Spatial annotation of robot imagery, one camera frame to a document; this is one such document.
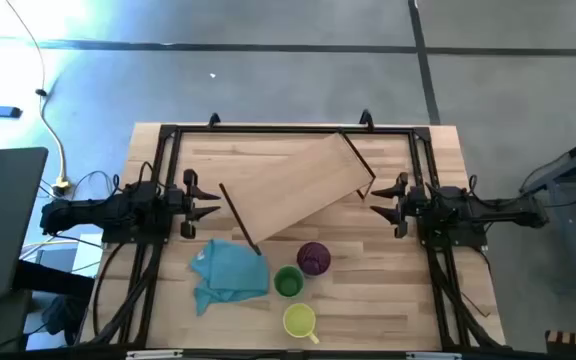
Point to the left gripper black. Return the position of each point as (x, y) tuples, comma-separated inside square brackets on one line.
[(178, 204)]

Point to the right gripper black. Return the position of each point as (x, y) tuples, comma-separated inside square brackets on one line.
[(415, 205)]

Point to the purple faceted tumbler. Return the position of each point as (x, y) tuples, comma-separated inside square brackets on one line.
[(313, 259)]

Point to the green plastic cup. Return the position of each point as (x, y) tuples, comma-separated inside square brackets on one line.
[(288, 282)]

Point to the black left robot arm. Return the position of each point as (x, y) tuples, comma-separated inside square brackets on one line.
[(93, 212)]

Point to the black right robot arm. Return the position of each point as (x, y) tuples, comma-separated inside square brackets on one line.
[(493, 210)]

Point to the wooden shelf black metal legs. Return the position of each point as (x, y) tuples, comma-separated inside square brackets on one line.
[(298, 185)]

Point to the teal microfibre cloth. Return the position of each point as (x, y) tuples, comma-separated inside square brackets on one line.
[(230, 272)]

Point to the black table clamp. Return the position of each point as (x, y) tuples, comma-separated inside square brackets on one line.
[(366, 120), (214, 120)]

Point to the yellow power plug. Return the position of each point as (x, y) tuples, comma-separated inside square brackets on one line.
[(61, 187)]

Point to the blue metal cart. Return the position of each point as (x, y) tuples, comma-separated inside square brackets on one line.
[(575, 165)]

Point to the grey laptop lid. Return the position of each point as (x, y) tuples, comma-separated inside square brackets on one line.
[(3, 220)]

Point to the striped orange black box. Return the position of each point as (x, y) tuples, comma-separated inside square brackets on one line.
[(575, 341)]

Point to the black aluminium rig frame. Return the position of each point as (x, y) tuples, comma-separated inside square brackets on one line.
[(293, 130)]

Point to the white frame bracket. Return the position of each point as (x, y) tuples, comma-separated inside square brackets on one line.
[(154, 354), (434, 355)]

